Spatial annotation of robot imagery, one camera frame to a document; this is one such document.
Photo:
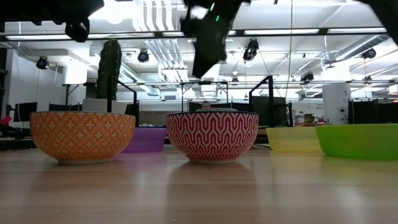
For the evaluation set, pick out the black ceiling spotlight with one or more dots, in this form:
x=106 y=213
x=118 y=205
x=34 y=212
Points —
x=307 y=77
x=42 y=62
x=369 y=53
x=143 y=56
x=251 y=49

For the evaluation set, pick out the black overhead rig beam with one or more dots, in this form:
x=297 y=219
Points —
x=323 y=31

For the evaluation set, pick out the person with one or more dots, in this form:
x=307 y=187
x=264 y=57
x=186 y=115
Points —
x=206 y=105

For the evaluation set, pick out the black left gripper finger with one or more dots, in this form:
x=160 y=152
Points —
x=95 y=5

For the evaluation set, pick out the yellow translucent plastic bowl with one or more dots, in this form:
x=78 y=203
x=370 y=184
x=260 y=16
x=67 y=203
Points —
x=292 y=140

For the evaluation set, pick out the black partition panel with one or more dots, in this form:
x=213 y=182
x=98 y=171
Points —
x=280 y=109
x=373 y=113

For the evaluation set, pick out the black metal wooden board shelf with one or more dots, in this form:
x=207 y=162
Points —
x=270 y=102

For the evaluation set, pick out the orange yellow patterned ceramic bowl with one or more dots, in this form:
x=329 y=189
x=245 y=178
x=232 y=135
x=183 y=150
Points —
x=82 y=137

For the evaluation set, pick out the green cactus plant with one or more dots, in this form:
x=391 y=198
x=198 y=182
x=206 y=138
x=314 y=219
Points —
x=109 y=68

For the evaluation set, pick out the purple translucent plastic bowl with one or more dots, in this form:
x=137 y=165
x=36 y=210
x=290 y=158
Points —
x=149 y=140

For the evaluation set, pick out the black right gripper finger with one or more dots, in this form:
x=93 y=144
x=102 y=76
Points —
x=208 y=53

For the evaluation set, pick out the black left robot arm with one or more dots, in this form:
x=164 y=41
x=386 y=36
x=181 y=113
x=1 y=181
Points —
x=31 y=9

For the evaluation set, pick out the black background workstation frame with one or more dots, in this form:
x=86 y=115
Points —
x=186 y=83

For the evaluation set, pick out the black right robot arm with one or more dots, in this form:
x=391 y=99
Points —
x=388 y=15

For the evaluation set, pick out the green translucent plastic bowl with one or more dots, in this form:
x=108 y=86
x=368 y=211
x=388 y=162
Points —
x=357 y=141

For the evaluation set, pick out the small red object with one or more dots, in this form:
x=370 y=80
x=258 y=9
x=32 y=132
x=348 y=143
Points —
x=5 y=120

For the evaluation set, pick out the red white zigzag ceramic bowl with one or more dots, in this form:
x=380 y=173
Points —
x=212 y=137

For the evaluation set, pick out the black computer monitor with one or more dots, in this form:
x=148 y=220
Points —
x=25 y=112

